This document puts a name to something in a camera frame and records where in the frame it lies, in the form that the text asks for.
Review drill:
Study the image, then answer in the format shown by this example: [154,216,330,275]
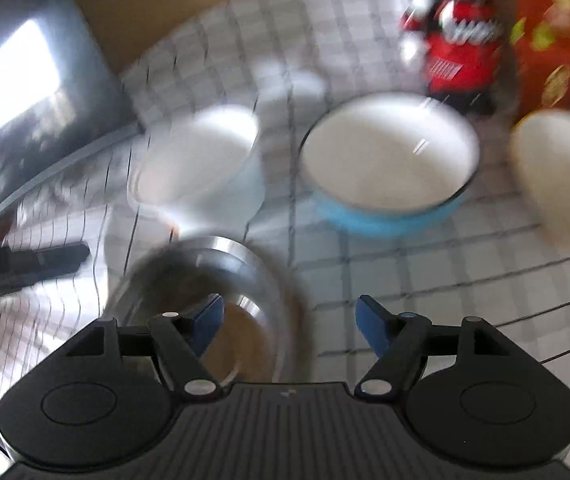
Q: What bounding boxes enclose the red snack bag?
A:
[512,0,570,127]

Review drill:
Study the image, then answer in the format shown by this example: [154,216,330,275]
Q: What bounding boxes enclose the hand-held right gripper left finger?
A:
[67,294,226,403]

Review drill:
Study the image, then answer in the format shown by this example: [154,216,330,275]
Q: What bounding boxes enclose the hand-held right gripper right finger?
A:
[356,295,516,403]

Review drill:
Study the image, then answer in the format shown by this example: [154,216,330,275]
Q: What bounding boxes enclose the dark computer case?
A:
[0,0,142,235]

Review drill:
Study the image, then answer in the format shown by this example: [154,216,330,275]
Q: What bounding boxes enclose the blue bowl with black rim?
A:
[299,92,482,239]

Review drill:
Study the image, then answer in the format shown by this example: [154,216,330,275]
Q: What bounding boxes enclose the yellow-rimmed bowl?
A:
[509,109,570,252]

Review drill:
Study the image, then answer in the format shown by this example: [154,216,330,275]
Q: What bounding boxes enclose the red and white toy robot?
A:
[397,0,506,117]

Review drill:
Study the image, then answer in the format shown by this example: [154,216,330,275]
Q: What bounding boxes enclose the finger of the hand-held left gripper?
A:
[0,241,92,305]

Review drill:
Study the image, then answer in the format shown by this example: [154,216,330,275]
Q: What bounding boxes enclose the checked white tablecloth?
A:
[0,0,570,480]

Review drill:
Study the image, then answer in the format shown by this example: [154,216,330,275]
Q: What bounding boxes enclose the white bowl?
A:
[129,105,266,235]

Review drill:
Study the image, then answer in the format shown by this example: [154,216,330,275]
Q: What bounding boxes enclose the stainless steel bowl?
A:
[107,236,312,386]

